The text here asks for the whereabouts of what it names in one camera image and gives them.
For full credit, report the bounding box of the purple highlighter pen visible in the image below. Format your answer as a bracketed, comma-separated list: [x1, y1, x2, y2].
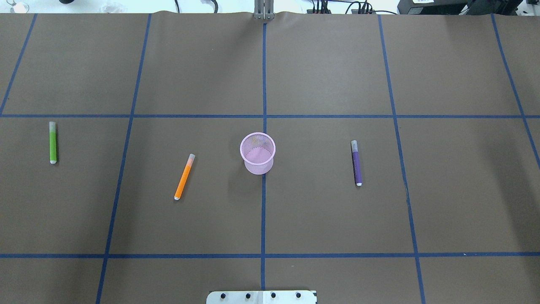
[351, 140, 363, 187]

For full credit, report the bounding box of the pink mesh pen holder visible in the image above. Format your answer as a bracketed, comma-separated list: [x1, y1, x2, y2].
[240, 132, 276, 175]

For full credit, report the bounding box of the orange highlighter pen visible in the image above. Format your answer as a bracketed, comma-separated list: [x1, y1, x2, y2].
[173, 154, 196, 201]

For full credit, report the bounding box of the green highlighter pen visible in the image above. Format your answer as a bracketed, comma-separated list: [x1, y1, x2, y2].
[49, 121, 58, 164]

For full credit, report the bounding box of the brown paper table mat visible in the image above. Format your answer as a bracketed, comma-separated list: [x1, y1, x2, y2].
[0, 12, 540, 304]

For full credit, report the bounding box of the aluminium frame post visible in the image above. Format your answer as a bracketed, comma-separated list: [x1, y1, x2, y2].
[254, 0, 275, 21]

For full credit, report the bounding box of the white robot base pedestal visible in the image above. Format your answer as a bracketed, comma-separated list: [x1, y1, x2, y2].
[206, 290, 318, 304]

